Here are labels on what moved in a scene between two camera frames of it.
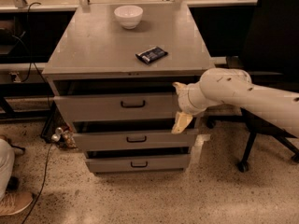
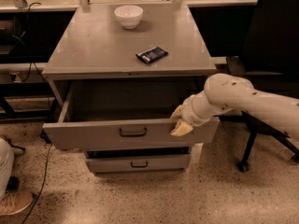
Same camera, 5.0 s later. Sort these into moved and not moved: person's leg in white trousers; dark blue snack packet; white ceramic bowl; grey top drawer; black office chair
Moved: grey top drawer
Not moved: person's leg in white trousers; black office chair; dark blue snack packet; white ceramic bowl
